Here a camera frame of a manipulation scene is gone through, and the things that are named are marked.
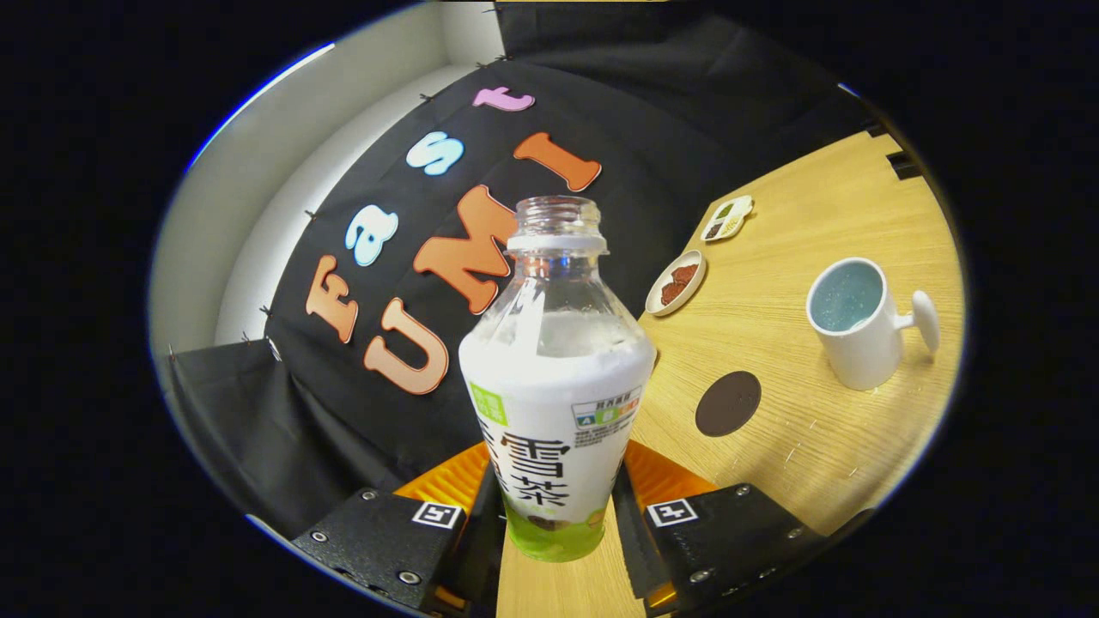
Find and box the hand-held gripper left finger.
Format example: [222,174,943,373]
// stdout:
[290,441,507,617]

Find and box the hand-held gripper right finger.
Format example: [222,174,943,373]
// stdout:
[611,439,829,617]

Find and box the clear plastic juice bottle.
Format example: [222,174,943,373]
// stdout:
[458,196,659,564]

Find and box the dark brown round coaster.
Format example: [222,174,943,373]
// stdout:
[695,371,763,438]

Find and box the white cup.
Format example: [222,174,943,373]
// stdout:
[805,257,941,391]

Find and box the wooden table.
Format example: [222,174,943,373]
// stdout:
[496,129,967,618]

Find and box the round plate with brown food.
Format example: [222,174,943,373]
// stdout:
[645,249,707,317]

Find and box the divided white dish with beans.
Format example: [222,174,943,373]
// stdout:
[700,195,755,243]

